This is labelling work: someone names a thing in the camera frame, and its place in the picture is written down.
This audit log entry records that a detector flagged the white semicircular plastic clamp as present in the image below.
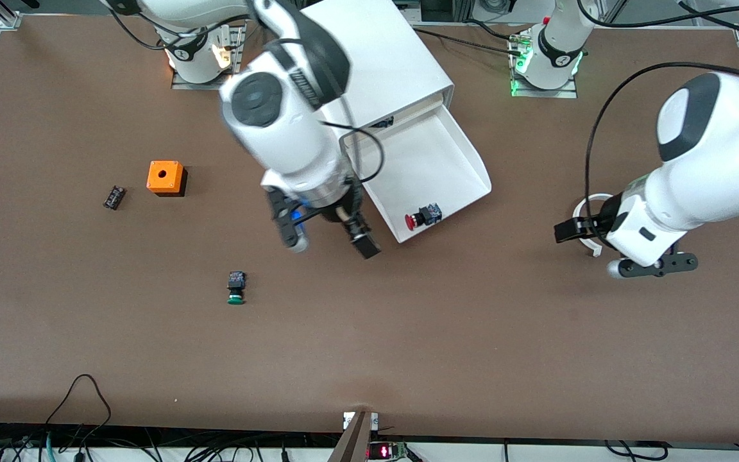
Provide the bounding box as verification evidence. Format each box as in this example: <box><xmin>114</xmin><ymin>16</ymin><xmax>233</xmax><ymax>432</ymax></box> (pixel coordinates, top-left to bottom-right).
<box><xmin>573</xmin><ymin>192</ymin><xmax>614</xmax><ymax>257</ymax></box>

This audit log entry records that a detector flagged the metal camera post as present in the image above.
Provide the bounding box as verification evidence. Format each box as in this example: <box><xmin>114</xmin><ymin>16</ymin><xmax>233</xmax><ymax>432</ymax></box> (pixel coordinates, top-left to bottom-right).
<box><xmin>328</xmin><ymin>411</ymin><xmax>380</xmax><ymax>462</ymax></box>

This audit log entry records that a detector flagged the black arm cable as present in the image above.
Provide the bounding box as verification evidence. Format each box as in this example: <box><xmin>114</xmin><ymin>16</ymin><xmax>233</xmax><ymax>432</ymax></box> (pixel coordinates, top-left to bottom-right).
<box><xmin>584</xmin><ymin>61</ymin><xmax>739</xmax><ymax>222</ymax></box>
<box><xmin>315</xmin><ymin>119</ymin><xmax>385</xmax><ymax>187</ymax></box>

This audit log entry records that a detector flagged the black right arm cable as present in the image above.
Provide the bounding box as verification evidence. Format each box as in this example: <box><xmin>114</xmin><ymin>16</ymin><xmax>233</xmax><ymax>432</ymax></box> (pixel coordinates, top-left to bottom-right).
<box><xmin>315</xmin><ymin>119</ymin><xmax>385</xmax><ymax>187</ymax></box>

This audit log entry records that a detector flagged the green push button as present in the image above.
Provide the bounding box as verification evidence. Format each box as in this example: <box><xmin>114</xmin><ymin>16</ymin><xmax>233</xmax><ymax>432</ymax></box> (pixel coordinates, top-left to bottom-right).
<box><xmin>226</xmin><ymin>271</ymin><xmax>248</xmax><ymax>306</ymax></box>

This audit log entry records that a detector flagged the red push button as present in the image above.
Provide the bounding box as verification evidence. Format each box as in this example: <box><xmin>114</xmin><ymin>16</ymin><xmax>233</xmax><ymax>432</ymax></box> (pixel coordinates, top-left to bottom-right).
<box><xmin>405</xmin><ymin>203</ymin><xmax>443</xmax><ymax>231</ymax></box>

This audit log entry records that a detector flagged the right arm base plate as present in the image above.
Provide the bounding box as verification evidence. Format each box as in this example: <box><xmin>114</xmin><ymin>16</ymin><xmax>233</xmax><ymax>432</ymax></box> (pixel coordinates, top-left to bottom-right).
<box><xmin>171</xmin><ymin>38</ymin><xmax>246</xmax><ymax>90</ymax></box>

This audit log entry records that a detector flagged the black cable on table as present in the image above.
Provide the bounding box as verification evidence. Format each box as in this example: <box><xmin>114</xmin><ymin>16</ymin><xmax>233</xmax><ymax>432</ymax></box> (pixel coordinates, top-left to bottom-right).
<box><xmin>408</xmin><ymin>26</ymin><xmax>527</xmax><ymax>58</ymax></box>

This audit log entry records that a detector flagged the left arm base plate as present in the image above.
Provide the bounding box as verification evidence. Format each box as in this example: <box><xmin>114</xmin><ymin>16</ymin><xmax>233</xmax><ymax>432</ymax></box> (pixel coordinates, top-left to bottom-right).
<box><xmin>509</xmin><ymin>29</ymin><xmax>579</xmax><ymax>99</ymax></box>

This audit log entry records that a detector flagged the device with red display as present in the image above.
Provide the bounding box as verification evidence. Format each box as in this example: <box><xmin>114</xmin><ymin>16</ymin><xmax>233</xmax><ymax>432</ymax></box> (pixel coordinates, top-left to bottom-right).
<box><xmin>368</xmin><ymin>441</ymin><xmax>410</xmax><ymax>461</ymax></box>

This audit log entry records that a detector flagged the orange box with hole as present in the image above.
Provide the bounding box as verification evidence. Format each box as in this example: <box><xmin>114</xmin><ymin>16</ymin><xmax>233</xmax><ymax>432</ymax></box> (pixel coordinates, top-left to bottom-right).
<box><xmin>146</xmin><ymin>160</ymin><xmax>187</xmax><ymax>197</ymax></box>

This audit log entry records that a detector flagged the black looped cable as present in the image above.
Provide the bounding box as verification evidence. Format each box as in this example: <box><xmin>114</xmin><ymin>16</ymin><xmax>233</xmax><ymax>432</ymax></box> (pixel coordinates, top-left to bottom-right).
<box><xmin>46</xmin><ymin>374</ymin><xmax>112</xmax><ymax>443</ymax></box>

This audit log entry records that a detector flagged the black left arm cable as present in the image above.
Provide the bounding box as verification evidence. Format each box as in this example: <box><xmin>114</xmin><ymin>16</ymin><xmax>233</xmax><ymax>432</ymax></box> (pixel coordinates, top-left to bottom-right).
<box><xmin>584</xmin><ymin>61</ymin><xmax>739</xmax><ymax>222</ymax></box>

